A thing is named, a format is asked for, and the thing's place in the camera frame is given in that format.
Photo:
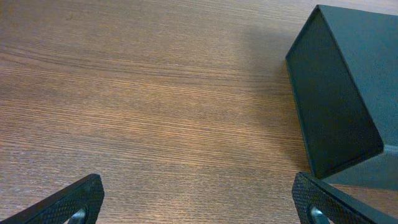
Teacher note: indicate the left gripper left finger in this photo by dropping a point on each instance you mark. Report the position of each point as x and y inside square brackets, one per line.
[80, 202]

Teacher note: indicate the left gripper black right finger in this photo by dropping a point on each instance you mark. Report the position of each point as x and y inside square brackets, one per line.
[318, 202]

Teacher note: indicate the dark green open box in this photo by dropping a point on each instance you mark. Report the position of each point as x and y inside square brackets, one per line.
[343, 71]

